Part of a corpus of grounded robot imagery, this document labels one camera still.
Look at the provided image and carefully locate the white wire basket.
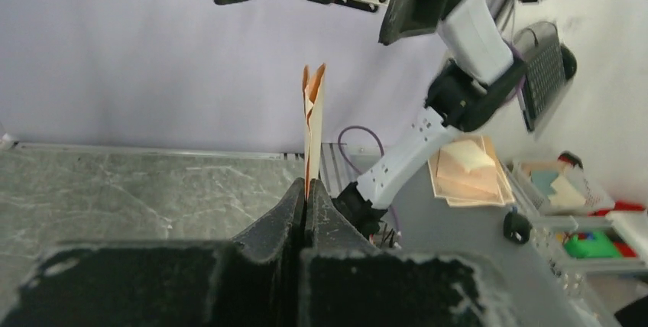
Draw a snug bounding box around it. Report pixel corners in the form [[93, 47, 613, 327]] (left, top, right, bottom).
[[510, 158, 647, 312]]

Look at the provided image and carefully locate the aluminium extrusion frame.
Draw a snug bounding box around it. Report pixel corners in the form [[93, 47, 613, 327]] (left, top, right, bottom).
[[2, 141, 356, 195]]

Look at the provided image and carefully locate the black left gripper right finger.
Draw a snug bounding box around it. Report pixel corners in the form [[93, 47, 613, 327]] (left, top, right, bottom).
[[300, 181, 580, 326]]

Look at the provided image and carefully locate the cream lined letter paper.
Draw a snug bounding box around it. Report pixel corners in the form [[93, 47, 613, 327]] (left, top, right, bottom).
[[302, 63, 326, 198]]

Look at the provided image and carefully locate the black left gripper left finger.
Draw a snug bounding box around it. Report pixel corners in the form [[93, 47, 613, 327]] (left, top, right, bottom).
[[1, 179, 305, 326]]

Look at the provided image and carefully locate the green toy block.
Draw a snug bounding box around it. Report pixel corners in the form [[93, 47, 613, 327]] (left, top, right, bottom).
[[563, 231, 623, 259]]

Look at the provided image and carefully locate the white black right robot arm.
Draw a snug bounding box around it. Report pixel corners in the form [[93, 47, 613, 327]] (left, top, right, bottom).
[[214, 0, 525, 237]]

